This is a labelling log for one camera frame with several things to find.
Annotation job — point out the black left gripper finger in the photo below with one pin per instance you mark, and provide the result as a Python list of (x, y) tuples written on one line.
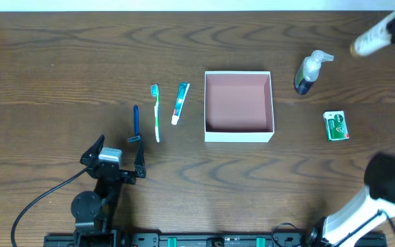
[(139, 162), (92, 154)]

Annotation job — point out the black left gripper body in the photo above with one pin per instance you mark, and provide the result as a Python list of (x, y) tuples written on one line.
[(114, 170)]

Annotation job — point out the white cream shampoo tube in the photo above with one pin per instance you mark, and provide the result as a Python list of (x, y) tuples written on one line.
[(376, 38)]

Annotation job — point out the clear pump soap bottle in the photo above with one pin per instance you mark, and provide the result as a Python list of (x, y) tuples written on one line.
[(309, 71)]

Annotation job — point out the green Dettol soap bar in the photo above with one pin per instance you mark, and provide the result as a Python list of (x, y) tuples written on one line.
[(335, 126)]

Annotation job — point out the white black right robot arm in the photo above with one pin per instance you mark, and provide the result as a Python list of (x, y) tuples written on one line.
[(353, 224)]

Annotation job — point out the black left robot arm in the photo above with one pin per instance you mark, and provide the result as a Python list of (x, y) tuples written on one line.
[(93, 210)]

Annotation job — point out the blue disposable razor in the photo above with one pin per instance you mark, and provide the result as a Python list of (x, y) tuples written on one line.
[(136, 120)]

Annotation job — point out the green white toothbrush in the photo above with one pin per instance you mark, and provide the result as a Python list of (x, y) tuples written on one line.
[(156, 93)]

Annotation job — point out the teal toothpaste tube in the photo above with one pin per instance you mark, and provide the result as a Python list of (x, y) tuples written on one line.
[(182, 93)]

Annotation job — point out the white box pink interior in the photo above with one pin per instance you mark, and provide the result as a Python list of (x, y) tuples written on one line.
[(238, 107)]

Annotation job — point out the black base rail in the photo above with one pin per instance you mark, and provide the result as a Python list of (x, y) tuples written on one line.
[(156, 240)]

